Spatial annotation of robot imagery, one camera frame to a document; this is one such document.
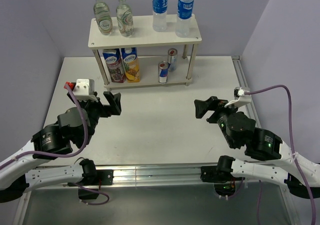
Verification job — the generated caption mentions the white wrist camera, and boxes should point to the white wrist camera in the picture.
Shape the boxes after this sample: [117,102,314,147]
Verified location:
[63,78,98,103]
[224,87,252,108]

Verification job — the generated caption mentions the silver blue energy drink can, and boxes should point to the silver blue energy drink can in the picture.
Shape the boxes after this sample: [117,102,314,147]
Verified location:
[167,48,178,72]

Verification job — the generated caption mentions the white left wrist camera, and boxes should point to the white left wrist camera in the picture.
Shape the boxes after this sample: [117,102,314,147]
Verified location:
[63,78,98,103]

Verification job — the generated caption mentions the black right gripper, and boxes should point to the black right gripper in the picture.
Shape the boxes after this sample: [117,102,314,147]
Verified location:
[192,95,241,148]

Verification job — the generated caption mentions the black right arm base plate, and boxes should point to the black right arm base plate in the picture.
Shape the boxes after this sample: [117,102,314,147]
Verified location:
[200,165,242,183]

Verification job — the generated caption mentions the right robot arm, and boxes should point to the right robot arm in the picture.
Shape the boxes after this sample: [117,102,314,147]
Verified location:
[194,96,320,199]

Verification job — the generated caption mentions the purple cable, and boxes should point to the purple cable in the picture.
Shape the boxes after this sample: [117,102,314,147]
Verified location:
[0,84,111,206]
[246,84,317,225]

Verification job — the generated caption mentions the water bottle blue label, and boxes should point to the water bottle blue label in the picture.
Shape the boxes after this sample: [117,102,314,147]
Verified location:
[175,0,194,38]
[152,0,168,32]

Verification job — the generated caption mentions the aluminium mounting rail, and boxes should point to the aluminium mounting rail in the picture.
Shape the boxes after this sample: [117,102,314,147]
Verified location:
[23,161,287,190]

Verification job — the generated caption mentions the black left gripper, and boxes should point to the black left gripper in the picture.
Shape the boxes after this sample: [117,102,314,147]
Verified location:
[69,90,122,145]

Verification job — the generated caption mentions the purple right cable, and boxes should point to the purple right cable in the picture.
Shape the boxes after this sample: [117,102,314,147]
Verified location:
[246,84,317,225]

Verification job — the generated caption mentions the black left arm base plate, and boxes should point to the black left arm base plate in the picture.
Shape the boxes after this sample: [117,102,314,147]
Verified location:
[75,169,114,186]

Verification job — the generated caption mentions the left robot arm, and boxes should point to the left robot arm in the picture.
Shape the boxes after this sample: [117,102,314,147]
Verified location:
[0,91,122,203]

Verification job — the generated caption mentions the purple grape juice carton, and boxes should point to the purple grape juice carton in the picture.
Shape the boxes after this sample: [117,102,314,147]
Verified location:
[102,48,126,83]

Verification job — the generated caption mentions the glass soda bottle green cap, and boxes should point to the glass soda bottle green cap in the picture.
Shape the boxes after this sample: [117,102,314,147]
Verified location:
[93,0,113,35]

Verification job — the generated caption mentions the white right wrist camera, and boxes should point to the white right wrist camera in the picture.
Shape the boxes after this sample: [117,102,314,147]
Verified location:
[224,87,252,108]

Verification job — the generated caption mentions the white two-tier shelf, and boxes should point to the white two-tier shelf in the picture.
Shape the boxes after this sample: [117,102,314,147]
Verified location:
[88,14,202,91]

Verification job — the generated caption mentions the yellow pineapple juice carton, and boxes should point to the yellow pineapple juice carton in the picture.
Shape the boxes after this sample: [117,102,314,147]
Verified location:
[121,47,140,83]

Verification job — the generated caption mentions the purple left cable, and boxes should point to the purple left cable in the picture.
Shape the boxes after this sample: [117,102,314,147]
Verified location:
[0,84,111,206]

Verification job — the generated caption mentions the aluminium side rail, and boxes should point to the aluminium side rail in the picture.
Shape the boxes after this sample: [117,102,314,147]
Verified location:
[231,56,261,128]

